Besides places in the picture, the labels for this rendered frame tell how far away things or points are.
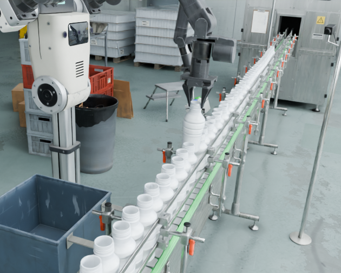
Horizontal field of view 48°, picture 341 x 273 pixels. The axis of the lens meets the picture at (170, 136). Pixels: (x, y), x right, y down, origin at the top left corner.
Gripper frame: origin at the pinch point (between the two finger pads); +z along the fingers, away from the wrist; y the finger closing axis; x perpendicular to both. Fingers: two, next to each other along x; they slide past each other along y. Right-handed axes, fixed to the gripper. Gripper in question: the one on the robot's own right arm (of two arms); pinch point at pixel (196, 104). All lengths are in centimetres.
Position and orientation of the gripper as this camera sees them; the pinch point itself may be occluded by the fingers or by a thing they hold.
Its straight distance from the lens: 121.2
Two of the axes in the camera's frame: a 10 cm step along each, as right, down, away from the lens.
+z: -0.7, 9.3, 3.7
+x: 3.4, -3.3, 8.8
